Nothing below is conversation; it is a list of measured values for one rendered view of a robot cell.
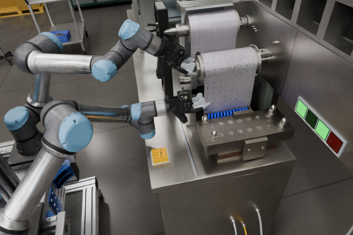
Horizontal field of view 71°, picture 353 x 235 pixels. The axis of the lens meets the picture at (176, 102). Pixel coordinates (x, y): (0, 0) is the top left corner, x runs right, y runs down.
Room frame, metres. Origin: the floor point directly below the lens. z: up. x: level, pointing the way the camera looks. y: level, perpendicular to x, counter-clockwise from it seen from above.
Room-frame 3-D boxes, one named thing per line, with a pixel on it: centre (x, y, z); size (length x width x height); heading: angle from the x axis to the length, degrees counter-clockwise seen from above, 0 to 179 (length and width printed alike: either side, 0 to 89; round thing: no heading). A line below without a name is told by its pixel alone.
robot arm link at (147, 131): (0.87, 0.16, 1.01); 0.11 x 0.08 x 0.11; 45
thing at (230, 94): (0.93, -0.24, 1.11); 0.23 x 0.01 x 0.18; 99
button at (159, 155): (0.77, 0.09, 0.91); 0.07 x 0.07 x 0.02; 9
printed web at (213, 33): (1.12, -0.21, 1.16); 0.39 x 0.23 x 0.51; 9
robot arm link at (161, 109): (0.88, 0.07, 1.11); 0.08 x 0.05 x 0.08; 9
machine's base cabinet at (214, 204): (1.90, -0.01, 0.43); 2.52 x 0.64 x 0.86; 9
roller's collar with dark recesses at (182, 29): (1.21, -0.05, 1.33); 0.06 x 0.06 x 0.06; 9
